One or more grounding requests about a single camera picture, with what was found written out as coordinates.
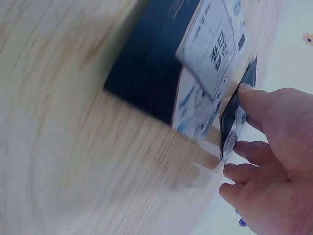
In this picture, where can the person's right hand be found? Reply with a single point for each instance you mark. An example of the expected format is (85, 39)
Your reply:
(283, 171)

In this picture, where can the person's right thumb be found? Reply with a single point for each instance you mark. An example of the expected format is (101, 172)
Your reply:
(264, 105)

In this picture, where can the small dark printed packet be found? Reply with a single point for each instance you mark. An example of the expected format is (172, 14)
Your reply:
(231, 127)

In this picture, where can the dark blue box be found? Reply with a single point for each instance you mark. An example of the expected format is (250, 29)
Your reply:
(149, 63)

